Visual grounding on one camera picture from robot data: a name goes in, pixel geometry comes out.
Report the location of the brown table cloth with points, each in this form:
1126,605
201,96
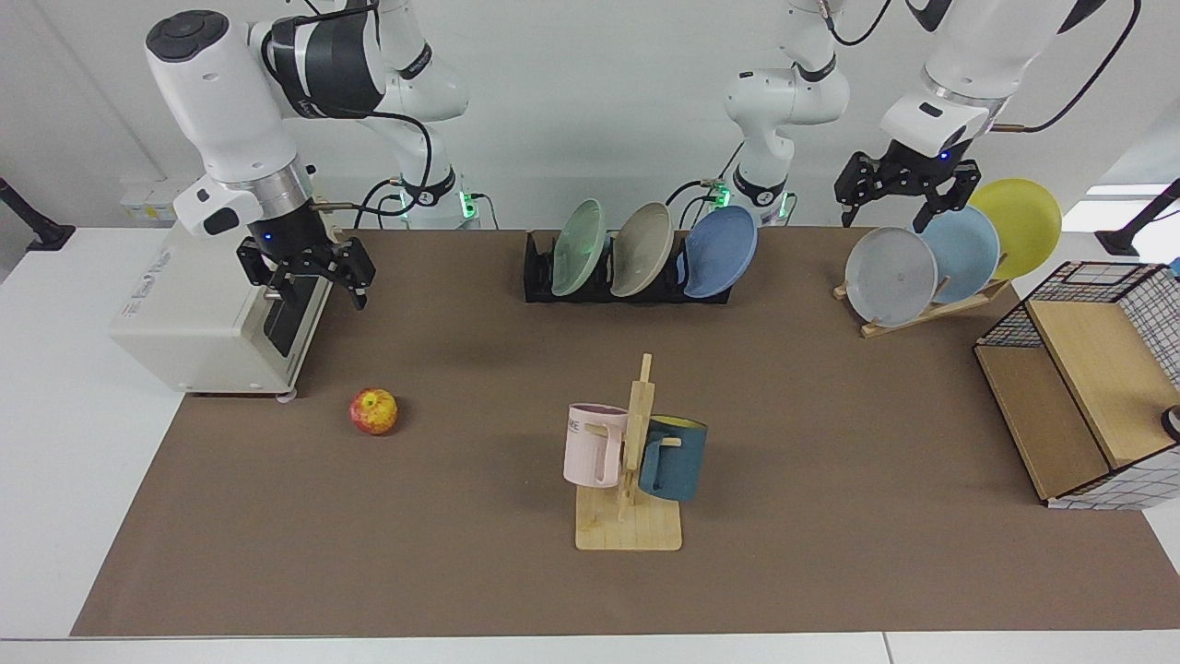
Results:
461,535

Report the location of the yellow plate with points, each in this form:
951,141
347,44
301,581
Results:
1023,221

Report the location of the pale green plate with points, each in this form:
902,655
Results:
579,247

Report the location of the beige plate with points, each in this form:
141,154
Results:
643,249

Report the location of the wooden cup stand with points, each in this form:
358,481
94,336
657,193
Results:
629,530

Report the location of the small round black white thing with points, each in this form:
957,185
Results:
1173,422

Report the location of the wooden plate rack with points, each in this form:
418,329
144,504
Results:
922,315

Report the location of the pale toaster oven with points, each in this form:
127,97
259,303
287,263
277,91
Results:
184,318

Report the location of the dark teal cup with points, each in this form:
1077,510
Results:
678,461

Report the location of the grey plate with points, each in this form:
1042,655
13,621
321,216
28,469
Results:
890,277

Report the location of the white wall socket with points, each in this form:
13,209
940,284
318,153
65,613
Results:
152,198

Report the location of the black dish rack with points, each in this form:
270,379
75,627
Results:
537,277

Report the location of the black stand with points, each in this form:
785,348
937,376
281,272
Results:
37,231
1129,238

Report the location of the light blue plate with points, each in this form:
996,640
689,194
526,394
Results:
968,254

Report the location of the red yellow apple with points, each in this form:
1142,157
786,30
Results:
373,411

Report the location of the pink cup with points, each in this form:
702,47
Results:
590,452

